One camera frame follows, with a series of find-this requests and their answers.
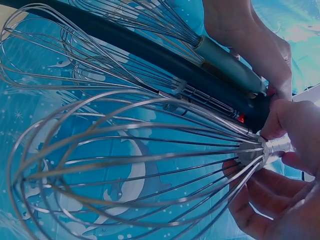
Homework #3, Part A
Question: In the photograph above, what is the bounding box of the person's left hand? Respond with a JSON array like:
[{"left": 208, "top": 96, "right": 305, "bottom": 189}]
[{"left": 202, "top": 0, "right": 293, "bottom": 101}]

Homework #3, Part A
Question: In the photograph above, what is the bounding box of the person's right hand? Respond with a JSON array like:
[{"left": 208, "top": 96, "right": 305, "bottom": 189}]
[{"left": 221, "top": 98, "right": 320, "bottom": 240}]

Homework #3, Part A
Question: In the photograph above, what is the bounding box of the mint green handled whisk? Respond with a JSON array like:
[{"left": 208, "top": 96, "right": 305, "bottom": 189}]
[{"left": 67, "top": 0, "right": 269, "bottom": 99}]

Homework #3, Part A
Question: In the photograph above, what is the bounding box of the large steel balloon whisk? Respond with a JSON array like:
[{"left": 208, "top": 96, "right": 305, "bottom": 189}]
[{"left": 7, "top": 89, "right": 293, "bottom": 240}]

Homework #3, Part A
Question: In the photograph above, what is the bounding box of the wire handled steel whisk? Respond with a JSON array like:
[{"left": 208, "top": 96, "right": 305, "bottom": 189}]
[{"left": 0, "top": 2, "right": 248, "bottom": 126}]

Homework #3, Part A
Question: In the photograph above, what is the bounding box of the long black utensil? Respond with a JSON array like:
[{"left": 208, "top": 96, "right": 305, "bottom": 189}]
[{"left": 22, "top": 0, "right": 274, "bottom": 134}]

